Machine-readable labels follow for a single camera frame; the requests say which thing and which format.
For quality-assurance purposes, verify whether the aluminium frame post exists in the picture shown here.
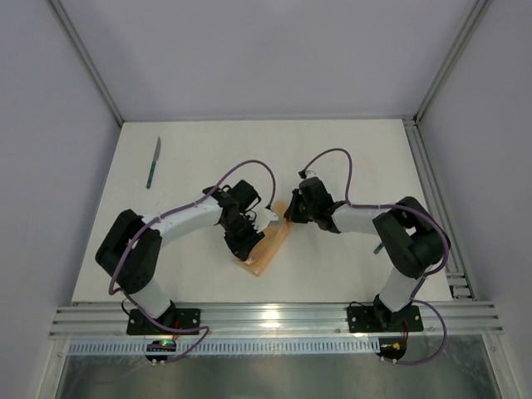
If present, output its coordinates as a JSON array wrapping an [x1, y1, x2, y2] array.
[[47, 0, 125, 127], [413, 0, 492, 125]]

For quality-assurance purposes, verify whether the left aluminium frame post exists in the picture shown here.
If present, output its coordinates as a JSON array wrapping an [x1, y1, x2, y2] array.
[[47, 0, 125, 127]]

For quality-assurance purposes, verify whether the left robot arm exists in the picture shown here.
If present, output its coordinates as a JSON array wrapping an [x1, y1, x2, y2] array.
[[96, 180, 278, 334]]

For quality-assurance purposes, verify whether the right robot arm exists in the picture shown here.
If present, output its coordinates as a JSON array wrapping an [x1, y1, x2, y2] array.
[[284, 172, 451, 331]]

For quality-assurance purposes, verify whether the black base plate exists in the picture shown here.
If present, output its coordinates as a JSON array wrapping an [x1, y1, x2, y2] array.
[[346, 302, 424, 333], [126, 308, 200, 336]]

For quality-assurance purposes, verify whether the right side aluminium rail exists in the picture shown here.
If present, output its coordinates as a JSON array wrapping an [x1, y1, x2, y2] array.
[[403, 119, 476, 301]]

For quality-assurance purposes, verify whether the knife with green handle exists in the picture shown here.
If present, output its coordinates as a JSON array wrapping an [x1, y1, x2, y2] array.
[[145, 137, 161, 190]]

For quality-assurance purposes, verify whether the aluminium front rail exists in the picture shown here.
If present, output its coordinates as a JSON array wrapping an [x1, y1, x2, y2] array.
[[49, 301, 504, 339]]

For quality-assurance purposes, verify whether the right small connector board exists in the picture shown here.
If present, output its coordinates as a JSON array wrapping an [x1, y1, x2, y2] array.
[[377, 338, 407, 363]]

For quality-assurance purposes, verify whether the fork with green handle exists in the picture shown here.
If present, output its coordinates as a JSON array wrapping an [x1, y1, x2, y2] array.
[[373, 243, 384, 254]]

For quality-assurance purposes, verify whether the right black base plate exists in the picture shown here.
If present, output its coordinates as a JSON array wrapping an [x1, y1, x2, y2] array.
[[346, 302, 424, 333]]

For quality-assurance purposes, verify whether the slotted grey cable duct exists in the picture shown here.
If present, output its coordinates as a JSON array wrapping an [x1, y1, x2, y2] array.
[[67, 337, 379, 356]]

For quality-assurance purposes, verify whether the aluminium rail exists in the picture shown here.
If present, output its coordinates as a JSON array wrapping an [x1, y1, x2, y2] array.
[[49, 301, 504, 339], [403, 119, 476, 301]]

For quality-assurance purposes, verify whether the right aluminium frame post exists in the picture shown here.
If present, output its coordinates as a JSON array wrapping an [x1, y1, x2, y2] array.
[[413, 0, 492, 125]]

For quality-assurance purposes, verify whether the left small controller board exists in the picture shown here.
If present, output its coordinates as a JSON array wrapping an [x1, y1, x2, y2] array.
[[145, 339, 176, 363]]

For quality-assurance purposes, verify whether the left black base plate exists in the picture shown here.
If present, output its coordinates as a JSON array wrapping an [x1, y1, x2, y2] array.
[[126, 308, 200, 336]]

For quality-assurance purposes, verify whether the orange cloth napkin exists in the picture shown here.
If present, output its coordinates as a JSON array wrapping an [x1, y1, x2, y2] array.
[[234, 200, 293, 277]]

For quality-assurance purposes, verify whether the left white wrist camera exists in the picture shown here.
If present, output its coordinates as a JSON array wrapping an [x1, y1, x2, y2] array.
[[253, 208, 279, 233]]

